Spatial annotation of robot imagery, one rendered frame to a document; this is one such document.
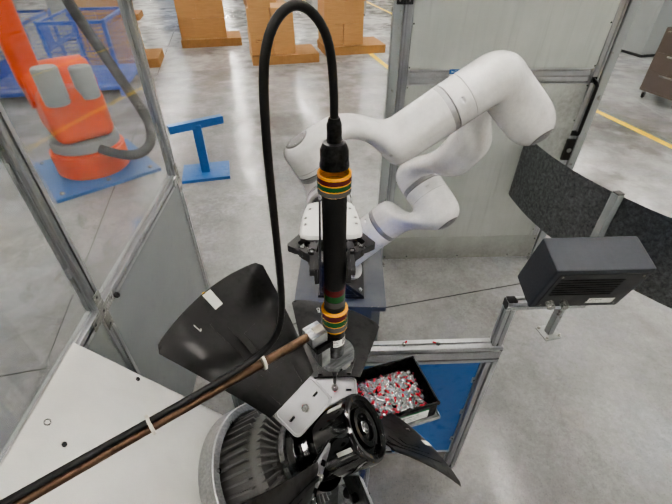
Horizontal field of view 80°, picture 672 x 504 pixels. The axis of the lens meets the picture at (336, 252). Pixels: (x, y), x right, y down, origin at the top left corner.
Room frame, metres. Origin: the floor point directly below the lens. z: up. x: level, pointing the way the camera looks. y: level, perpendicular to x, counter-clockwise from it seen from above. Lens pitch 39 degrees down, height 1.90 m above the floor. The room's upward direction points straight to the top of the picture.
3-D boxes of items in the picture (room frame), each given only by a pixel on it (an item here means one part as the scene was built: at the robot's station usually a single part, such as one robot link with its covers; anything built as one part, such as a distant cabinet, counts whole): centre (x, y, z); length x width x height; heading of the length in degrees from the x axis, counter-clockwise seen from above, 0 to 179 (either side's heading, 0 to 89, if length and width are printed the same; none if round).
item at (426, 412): (0.65, -0.16, 0.85); 0.22 x 0.17 x 0.07; 108
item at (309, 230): (0.56, 0.01, 1.51); 0.11 x 0.10 x 0.07; 2
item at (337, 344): (0.45, 0.00, 1.50); 0.04 x 0.04 x 0.46
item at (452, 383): (0.81, -0.08, 0.45); 0.82 x 0.02 x 0.66; 92
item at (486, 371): (0.83, -0.51, 0.39); 0.04 x 0.04 x 0.78; 2
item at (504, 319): (0.83, -0.51, 0.96); 0.03 x 0.03 x 0.20; 2
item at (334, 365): (0.44, 0.01, 1.35); 0.09 x 0.07 x 0.10; 127
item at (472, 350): (0.81, -0.08, 0.82); 0.90 x 0.04 x 0.08; 92
